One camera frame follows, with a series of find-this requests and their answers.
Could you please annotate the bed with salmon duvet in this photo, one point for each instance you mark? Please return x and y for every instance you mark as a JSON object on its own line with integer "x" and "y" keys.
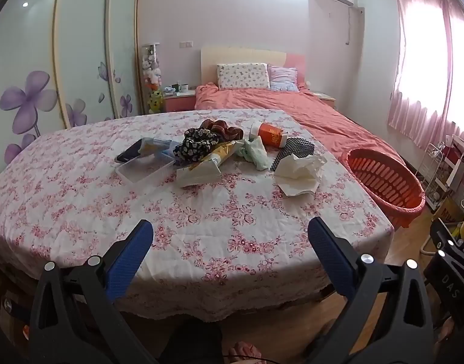
{"x": 292, "y": 110}

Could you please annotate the orange paper cup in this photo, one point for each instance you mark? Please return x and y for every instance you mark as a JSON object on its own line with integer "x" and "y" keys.
{"x": 271, "y": 134}

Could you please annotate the air conditioner pipe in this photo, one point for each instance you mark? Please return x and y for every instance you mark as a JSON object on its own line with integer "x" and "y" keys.
{"x": 348, "y": 26}

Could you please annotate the table with floral cloth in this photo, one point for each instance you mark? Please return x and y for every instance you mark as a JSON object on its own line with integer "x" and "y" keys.
{"x": 216, "y": 216}

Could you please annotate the wardrobe with purple flower doors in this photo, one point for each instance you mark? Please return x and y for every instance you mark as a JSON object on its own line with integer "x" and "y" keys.
{"x": 76, "y": 64}

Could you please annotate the clear plastic container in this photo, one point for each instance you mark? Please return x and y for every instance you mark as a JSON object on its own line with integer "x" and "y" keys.
{"x": 141, "y": 170}

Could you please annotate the black mesh sheet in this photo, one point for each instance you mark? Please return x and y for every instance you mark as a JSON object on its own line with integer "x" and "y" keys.
{"x": 298, "y": 148}

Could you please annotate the orange plastic laundry basket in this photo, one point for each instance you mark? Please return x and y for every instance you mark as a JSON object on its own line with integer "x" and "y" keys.
{"x": 383, "y": 182}

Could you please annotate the beige and pink headboard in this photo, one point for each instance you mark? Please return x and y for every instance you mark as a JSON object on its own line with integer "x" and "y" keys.
{"x": 239, "y": 55}

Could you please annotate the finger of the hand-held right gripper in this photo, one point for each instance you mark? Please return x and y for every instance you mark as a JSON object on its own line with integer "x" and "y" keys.
{"x": 449, "y": 284}

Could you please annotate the white mug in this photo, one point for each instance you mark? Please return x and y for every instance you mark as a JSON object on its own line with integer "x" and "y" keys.
{"x": 184, "y": 88}

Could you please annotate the yellow green plush toy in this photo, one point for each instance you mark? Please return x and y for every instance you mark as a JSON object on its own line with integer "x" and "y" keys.
{"x": 155, "y": 101}

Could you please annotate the brown paper bag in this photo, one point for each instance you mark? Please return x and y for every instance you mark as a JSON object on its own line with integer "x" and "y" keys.
{"x": 447, "y": 209}

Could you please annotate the pink slipper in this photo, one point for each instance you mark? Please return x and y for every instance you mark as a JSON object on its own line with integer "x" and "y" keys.
{"x": 245, "y": 350}

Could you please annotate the white plastic wrapper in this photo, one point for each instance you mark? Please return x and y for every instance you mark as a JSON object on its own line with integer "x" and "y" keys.
{"x": 197, "y": 176}

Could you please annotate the clear tube of plush toys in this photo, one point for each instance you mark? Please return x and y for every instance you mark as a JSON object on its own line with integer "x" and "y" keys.
{"x": 152, "y": 68}

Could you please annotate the yellow snack wrapper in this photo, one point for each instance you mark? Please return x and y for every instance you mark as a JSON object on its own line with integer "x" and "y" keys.
{"x": 220, "y": 153}

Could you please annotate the black floral scrunchie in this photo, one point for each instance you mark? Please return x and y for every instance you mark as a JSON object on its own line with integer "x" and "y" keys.
{"x": 194, "y": 146}

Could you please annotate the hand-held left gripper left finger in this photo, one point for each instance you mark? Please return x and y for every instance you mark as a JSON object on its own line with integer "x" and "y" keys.
{"x": 131, "y": 250}

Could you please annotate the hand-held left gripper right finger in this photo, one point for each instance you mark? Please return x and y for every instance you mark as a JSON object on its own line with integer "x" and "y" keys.
{"x": 330, "y": 254}

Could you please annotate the pink curtain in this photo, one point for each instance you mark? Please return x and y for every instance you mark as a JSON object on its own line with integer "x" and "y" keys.
{"x": 417, "y": 64}

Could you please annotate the white wall switch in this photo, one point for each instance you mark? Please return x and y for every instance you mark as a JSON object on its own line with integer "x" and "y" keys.
{"x": 186, "y": 44}

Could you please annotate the grey metal tube frame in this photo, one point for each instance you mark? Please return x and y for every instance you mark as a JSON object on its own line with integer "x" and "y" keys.
{"x": 425, "y": 246}

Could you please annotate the pink striped pillow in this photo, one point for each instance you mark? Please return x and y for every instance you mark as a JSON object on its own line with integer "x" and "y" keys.
{"x": 283, "y": 77}

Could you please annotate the green plastic bag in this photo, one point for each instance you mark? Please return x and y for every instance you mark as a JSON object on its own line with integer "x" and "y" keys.
{"x": 254, "y": 153}

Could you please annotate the brown plaid scrunchie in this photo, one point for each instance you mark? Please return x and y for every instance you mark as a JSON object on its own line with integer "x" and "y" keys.
{"x": 226, "y": 129}

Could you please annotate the white storage trolley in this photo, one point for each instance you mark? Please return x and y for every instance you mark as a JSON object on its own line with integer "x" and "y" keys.
{"x": 457, "y": 167}

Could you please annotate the pink bedside table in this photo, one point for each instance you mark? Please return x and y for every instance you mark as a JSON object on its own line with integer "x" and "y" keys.
{"x": 178, "y": 103}
{"x": 325, "y": 99}

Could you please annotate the white floral pillow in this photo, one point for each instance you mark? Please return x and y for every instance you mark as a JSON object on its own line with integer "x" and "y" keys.
{"x": 243, "y": 76}

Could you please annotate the white tissue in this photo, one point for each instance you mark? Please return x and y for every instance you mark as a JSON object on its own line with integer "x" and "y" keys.
{"x": 298, "y": 172}

